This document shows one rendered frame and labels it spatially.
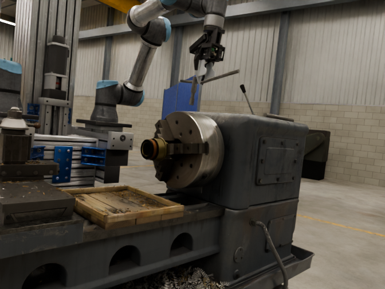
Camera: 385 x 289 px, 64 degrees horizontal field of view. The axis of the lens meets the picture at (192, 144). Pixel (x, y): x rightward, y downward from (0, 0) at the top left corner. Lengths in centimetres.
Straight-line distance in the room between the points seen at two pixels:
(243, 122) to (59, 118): 97
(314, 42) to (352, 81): 188
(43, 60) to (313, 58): 1055
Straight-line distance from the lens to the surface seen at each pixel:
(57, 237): 82
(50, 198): 84
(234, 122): 126
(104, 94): 174
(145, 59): 171
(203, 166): 116
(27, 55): 180
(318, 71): 1158
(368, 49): 1144
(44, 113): 171
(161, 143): 117
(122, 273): 105
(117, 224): 95
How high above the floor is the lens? 117
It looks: 3 degrees down
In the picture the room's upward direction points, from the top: 6 degrees clockwise
